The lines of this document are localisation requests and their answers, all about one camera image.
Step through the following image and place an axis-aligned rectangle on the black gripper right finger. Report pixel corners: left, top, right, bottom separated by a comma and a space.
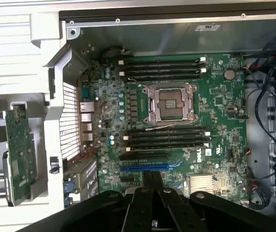
152, 170, 276, 232

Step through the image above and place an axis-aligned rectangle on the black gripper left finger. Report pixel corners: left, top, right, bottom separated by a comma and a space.
14, 170, 154, 232

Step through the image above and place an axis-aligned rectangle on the green graphics card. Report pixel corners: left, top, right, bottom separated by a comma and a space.
2, 101, 38, 208

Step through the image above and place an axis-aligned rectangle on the silver finned heatsink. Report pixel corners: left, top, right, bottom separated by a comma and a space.
188, 174, 215, 195

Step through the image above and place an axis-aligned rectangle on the blue expansion slot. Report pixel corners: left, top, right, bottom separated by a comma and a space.
119, 164, 170, 172

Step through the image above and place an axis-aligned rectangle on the long black expansion slot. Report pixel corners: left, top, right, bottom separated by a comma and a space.
118, 152, 169, 160

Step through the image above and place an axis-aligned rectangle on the black RAM slot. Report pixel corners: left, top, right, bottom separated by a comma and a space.
126, 73, 202, 82
118, 57, 206, 65
125, 144, 211, 153
128, 125, 209, 133
125, 62, 206, 71
123, 131, 211, 140
118, 68, 207, 76

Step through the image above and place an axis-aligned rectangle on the grey parts rack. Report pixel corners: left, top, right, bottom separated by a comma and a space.
0, 95, 50, 208

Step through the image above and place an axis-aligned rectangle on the green motherboard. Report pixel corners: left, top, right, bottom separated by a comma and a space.
79, 54, 248, 211

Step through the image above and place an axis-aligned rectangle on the CPU socket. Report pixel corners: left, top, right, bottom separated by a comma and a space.
144, 83, 199, 125

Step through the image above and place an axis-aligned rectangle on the metal socket cover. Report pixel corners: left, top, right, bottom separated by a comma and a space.
147, 84, 195, 123

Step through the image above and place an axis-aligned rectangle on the open black PC case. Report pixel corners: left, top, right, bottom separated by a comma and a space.
43, 0, 276, 218

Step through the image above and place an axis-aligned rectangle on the wire locking lever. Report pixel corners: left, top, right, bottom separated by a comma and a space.
128, 78, 150, 89
145, 125, 176, 131

